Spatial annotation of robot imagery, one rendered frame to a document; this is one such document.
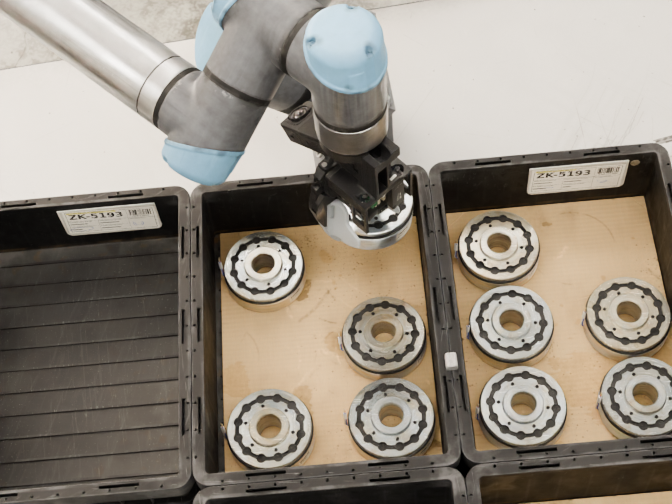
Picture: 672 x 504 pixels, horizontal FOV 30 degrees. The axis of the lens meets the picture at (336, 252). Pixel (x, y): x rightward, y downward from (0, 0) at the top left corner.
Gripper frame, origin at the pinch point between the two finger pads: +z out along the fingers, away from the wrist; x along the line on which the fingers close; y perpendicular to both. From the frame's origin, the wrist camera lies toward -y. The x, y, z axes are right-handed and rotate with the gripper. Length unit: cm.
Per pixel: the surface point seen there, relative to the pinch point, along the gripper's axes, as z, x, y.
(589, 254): 16.2, 23.8, 18.7
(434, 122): 29.2, 31.9, -16.4
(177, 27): 99, 47, -113
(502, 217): 13.4, 18.9, 8.0
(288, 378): 16.4, -15.1, 3.7
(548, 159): 6.2, 25.6, 9.1
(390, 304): 13.4, -0.1, 6.6
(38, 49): 100, 20, -132
